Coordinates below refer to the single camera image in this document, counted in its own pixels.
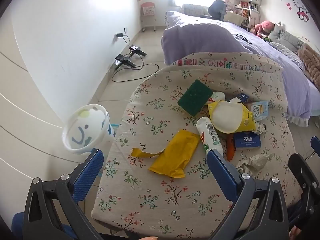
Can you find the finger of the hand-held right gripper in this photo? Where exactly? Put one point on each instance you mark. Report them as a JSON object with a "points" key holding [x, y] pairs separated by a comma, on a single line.
{"points": [[315, 145], [302, 172]]}

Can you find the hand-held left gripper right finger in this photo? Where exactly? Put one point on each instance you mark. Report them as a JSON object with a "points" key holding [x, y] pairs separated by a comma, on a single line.
{"points": [[222, 177]]}

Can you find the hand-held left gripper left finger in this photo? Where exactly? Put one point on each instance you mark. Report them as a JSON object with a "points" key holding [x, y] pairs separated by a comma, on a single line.
{"points": [[88, 172]]}

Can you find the small blue box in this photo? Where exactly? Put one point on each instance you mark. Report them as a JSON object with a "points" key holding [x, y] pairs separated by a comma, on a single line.
{"points": [[247, 141]]}

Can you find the orange wrapper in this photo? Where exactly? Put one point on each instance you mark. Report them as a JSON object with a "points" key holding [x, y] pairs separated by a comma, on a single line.
{"points": [[230, 150]]}

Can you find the crumpled tissue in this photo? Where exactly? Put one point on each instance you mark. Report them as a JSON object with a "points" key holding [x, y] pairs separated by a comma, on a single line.
{"points": [[255, 162]]}

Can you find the white plastic bottle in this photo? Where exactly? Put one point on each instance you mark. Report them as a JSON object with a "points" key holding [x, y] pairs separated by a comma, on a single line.
{"points": [[207, 130]]}

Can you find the yellow torn wrapper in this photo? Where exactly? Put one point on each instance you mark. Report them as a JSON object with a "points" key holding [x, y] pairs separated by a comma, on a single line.
{"points": [[175, 155]]}

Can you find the silver foil wrapper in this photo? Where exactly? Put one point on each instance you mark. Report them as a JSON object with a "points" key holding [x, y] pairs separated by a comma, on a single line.
{"points": [[261, 127]]}

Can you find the white round pad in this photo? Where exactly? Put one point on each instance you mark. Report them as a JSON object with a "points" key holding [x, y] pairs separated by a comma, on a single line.
{"points": [[227, 117]]}

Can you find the yellow snack bag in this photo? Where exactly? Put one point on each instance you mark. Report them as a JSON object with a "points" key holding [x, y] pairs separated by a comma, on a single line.
{"points": [[248, 122]]}

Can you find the light blue packet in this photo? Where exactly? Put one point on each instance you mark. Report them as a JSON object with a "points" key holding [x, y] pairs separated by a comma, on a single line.
{"points": [[260, 110]]}

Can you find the floral tablecloth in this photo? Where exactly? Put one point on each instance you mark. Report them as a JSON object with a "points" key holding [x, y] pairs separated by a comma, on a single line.
{"points": [[150, 200]]}

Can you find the white paper scrap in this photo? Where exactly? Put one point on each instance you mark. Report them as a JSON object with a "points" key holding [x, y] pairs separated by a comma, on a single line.
{"points": [[235, 100]]}

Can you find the white crumpled wrapper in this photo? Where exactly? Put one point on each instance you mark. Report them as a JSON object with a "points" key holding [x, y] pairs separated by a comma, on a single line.
{"points": [[218, 97]]}

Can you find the dark blue packet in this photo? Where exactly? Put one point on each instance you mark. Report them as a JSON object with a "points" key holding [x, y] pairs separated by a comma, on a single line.
{"points": [[243, 97]]}

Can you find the green scouring sponge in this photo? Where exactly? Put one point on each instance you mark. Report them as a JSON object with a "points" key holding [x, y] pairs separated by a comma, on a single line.
{"points": [[195, 97]]}

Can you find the brown plush pillow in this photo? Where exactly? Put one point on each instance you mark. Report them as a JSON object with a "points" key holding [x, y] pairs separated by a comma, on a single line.
{"points": [[311, 60]]}

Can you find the person's blue pants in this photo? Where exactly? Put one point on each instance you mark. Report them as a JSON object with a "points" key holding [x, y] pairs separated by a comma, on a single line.
{"points": [[17, 226]]}

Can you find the lavender pillow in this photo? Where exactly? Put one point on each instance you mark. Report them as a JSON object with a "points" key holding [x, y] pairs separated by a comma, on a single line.
{"points": [[287, 52]]}

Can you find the grey pillow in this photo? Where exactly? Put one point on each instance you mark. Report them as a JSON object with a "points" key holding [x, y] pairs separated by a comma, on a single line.
{"points": [[285, 36]]}

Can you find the green toy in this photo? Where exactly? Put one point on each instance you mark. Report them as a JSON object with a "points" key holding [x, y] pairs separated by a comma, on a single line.
{"points": [[267, 39]]}

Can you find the black power adapter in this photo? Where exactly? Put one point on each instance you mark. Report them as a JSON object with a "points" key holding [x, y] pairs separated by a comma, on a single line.
{"points": [[123, 61], [136, 49]]}

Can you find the cherry print cloth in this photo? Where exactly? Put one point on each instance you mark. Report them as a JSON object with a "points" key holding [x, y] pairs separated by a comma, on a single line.
{"points": [[225, 60]]}

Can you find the black eyeglasses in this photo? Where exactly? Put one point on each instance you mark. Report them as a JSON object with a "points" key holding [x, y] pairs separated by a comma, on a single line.
{"points": [[246, 39]]}

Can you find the pink plush toy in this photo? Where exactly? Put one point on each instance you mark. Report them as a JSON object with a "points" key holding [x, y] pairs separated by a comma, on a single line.
{"points": [[265, 25]]}

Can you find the black plug charger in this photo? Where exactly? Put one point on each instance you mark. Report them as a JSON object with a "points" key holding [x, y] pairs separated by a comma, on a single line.
{"points": [[119, 34]]}

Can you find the purple bed blanket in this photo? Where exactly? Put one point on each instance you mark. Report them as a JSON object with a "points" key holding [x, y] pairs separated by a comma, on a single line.
{"points": [[200, 37]]}

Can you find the white bookshelf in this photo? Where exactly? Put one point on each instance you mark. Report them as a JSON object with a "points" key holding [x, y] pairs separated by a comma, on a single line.
{"points": [[246, 2]]}

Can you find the blue office chair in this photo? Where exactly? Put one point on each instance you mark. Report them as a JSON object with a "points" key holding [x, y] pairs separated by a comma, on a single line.
{"points": [[217, 7]]}

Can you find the grey patterned cushion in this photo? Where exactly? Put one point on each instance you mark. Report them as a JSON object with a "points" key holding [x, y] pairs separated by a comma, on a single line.
{"points": [[195, 10]]}

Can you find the pink small stand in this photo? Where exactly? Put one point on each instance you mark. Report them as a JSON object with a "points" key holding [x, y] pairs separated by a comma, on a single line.
{"points": [[148, 10]]}

